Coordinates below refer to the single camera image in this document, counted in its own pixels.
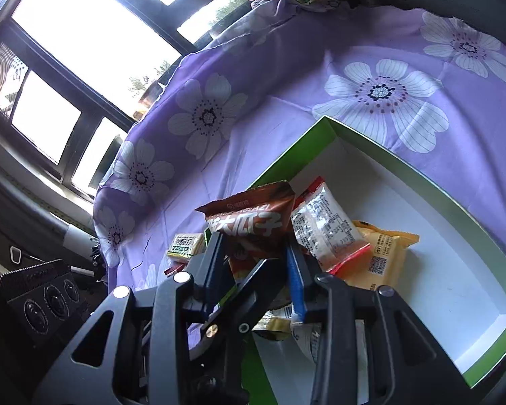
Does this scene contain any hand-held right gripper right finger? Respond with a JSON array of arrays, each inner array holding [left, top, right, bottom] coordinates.
[[284, 245, 469, 405]]

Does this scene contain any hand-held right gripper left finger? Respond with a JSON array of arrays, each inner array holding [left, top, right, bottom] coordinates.
[[33, 230, 237, 405]]

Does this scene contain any olive gold small packet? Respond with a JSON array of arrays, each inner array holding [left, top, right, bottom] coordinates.
[[253, 308, 292, 342]]

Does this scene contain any white small snack packet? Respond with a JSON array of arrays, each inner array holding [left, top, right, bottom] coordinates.
[[290, 318, 325, 366]]

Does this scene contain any red-edged clear cracker packet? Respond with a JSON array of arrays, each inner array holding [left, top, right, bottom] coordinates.
[[290, 176, 372, 274]]

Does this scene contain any brown seed packet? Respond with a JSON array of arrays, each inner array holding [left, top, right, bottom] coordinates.
[[194, 181, 297, 281]]

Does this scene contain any orange-yellow biscuit packet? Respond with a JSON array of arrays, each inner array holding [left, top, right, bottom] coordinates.
[[337, 219, 420, 292]]

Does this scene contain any green cardboard box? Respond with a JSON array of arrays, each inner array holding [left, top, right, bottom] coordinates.
[[202, 115, 506, 405]]

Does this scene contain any yellow-edged cracker packet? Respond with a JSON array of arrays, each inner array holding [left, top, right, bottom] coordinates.
[[166, 233, 206, 262]]

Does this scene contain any black cloth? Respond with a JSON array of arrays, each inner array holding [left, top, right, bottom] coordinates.
[[89, 242, 108, 281]]

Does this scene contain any white cylinder roll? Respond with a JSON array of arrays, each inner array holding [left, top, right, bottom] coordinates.
[[63, 223, 97, 254]]

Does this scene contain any purple floral bedsheet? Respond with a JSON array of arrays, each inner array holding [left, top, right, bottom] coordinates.
[[90, 0, 506, 288]]

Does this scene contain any dark-framed window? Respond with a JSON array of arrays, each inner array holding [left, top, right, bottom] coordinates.
[[0, 0, 254, 203]]

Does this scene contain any black white handle tool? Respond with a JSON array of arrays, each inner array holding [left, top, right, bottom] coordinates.
[[8, 244, 95, 276]]

